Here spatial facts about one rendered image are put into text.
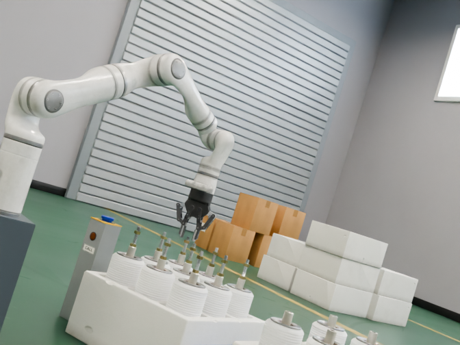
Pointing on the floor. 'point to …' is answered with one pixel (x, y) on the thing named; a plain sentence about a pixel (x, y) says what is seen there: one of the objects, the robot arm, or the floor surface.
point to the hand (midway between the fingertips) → (188, 233)
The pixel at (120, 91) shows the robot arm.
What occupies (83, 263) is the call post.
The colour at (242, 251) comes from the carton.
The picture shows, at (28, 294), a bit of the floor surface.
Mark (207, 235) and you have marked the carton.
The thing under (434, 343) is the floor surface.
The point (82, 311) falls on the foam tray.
